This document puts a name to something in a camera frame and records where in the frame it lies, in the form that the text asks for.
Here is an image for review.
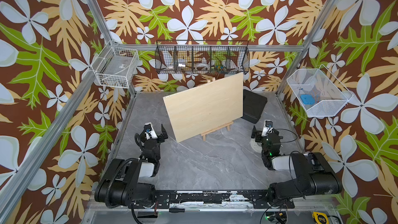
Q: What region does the wooden easel frame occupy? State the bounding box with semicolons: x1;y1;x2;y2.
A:
201;121;234;142

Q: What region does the light wooden board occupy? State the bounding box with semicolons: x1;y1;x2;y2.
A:
163;73;244;143

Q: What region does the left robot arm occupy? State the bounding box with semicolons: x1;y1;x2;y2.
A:
94;122;168;208

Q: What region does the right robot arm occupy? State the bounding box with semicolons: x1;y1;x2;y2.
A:
251;123;343;204

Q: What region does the black plastic case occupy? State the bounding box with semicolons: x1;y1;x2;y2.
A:
242;90;267;124

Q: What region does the blue sponge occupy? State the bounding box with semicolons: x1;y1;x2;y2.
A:
300;94;316;105

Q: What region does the black screwdriver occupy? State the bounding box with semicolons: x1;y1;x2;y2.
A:
169;208;200;213

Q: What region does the white tape roll in basket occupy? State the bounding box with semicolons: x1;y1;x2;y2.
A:
195;63;210;71

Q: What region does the yellow tape measure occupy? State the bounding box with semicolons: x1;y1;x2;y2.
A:
312;212;329;224

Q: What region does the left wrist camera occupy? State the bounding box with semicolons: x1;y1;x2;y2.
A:
144;122;158;140

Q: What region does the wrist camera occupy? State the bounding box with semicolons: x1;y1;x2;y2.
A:
144;122;158;140
262;120;273;136

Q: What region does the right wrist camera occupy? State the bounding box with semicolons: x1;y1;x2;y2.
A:
262;120;273;136

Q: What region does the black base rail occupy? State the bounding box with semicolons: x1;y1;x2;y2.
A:
130;189;295;209

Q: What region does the white wire basket left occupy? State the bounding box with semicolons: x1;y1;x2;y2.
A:
92;41;140;89

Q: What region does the white wire basket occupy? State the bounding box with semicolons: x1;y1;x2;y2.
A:
287;65;353;118
92;41;140;89

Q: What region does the white wire basket right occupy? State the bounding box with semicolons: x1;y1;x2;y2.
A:
287;65;353;118

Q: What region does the black wire basket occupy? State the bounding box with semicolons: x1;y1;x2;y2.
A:
154;40;250;75

